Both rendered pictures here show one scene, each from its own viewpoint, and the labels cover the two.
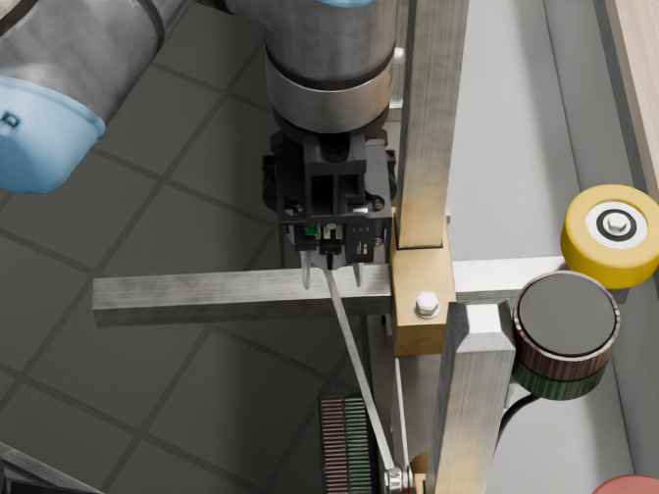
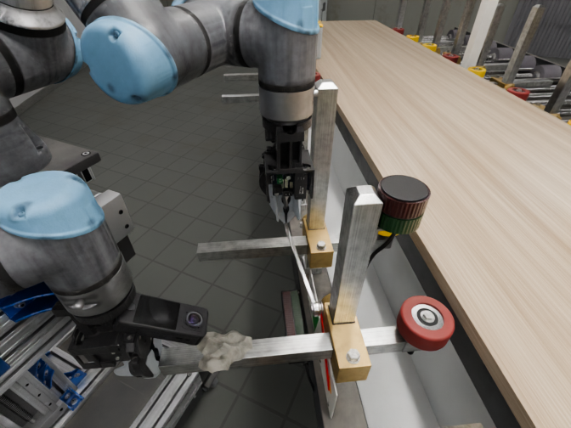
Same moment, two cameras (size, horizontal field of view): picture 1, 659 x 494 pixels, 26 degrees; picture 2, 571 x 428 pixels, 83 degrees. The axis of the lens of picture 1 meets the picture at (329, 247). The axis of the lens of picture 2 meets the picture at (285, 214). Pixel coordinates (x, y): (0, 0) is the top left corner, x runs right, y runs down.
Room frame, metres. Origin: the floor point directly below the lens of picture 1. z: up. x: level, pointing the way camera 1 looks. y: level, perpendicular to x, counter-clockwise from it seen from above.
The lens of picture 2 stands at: (0.11, 0.02, 1.34)
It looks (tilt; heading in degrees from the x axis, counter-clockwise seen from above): 40 degrees down; 357
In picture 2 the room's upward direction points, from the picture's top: straight up
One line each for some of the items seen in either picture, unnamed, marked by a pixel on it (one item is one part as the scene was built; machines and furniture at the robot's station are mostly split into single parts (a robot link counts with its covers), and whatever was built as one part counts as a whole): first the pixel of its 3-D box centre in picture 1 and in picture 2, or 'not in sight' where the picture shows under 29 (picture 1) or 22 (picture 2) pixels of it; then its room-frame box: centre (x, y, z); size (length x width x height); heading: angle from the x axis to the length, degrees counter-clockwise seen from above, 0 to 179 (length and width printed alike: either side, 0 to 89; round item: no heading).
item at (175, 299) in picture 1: (361, 291); (296, 245); (0.62, -0.03, 0.82); 0.43 x 0.03 x 0.04; 93
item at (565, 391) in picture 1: (558, 346); (397, 211); (0.42, -0.13, 1.09); 0.06 x 0.06 x 0.02
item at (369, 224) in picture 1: (330, 162); (287, 154); (0.55, 0.00, 1.10); 0.09 x 0.08 x 0.12; 3
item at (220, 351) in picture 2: not in sight; (223, 346); (0.37, 0.10, 0.87); 0.09 x 0.07 x 0.02; 93
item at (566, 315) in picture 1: (541, 403); (385, 250); (0.42, -0.13, 1.02); 0.06 x 0.06 x 0.22; 3
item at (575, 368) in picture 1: (564, 324); (402, 195); (0.42, -0.13, 1.11); 0.06 x 0.06 x 0.02
